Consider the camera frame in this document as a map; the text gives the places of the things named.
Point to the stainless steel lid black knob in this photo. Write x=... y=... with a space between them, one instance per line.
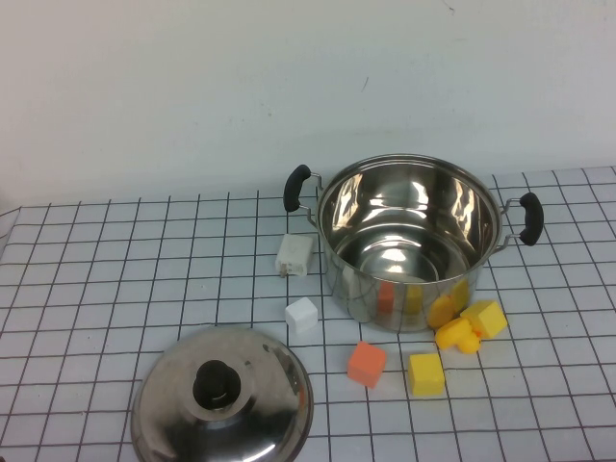
x=168 y=409

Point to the white charger plug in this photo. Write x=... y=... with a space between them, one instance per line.
x=294 y=252

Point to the white foam cube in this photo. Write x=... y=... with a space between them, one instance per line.
x=301 y=315

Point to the orange foam cube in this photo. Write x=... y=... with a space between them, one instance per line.
x=366 y=364

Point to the yellow rubber duck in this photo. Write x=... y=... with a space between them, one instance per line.
x=452 y=334

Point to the yellow foam cube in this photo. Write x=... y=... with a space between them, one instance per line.
x=488 y=318
x=426 y=375

